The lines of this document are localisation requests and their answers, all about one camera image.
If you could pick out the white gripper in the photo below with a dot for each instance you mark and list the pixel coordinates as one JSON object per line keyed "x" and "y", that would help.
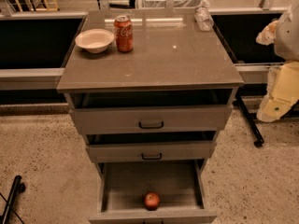
{"x": 288, "y": 36}

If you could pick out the red apple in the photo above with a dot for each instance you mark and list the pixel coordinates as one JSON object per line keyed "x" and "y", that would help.
{"x": 151, "y": 201}

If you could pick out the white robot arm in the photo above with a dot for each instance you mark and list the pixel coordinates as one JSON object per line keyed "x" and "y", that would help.
{"x": 283, "y": 34}

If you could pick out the top grey drawer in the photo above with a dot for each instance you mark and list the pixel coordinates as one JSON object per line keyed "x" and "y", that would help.
{"x": 153, "y": 111}

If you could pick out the grey drawer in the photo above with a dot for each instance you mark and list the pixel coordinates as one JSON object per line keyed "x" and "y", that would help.
{"x": 153, "y": 111}
{"x": 178, "y": 183}
{"x": 151, "y": 146}

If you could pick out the grey drawer cabinet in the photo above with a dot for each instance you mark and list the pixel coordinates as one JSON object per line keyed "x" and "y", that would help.
{"x": 170, "y": 53}

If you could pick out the bottom grey drawer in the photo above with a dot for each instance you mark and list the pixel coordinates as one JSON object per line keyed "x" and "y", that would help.
{"x": 178, "y": 183}

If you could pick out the middle grey drawer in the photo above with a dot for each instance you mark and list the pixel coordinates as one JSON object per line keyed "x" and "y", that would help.
{"x": 151, "y": 146}

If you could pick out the black stand leg right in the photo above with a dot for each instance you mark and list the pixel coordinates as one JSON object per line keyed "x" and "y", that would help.
{"x": 255, "y": 131}

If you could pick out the black stand leg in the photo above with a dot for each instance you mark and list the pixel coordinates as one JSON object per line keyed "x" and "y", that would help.
{"x": 255, "y": 131}
{"x": 17, "y": 188}

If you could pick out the clear plastic bottle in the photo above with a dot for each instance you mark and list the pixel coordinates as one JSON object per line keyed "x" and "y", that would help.
{"x": 203, "y": 19}

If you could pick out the red coca-cola can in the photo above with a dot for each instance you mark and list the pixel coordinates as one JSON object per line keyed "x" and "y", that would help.
{"x": 123, "y": 29}

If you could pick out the white bowl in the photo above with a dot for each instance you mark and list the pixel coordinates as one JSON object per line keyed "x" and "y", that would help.
{"x": 94, "y": 40}

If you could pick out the black stand leg left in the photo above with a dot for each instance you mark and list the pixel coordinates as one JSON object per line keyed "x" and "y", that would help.
{"x": 17, "y": 188}

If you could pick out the white wire basket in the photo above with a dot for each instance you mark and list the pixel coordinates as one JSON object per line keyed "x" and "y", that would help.
{"x": 143, "y": 4}

